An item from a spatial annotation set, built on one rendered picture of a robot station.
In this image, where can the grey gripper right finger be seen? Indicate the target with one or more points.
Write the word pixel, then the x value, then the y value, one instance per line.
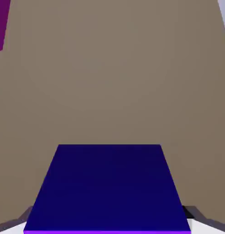
pixel 205 225

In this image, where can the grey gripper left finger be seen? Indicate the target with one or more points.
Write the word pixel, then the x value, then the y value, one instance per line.
pixel 12 225

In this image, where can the small blue cube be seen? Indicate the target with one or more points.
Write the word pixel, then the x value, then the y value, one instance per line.
pixel 108 188

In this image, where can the large purple box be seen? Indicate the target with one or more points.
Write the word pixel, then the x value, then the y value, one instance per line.
pixel 1 23

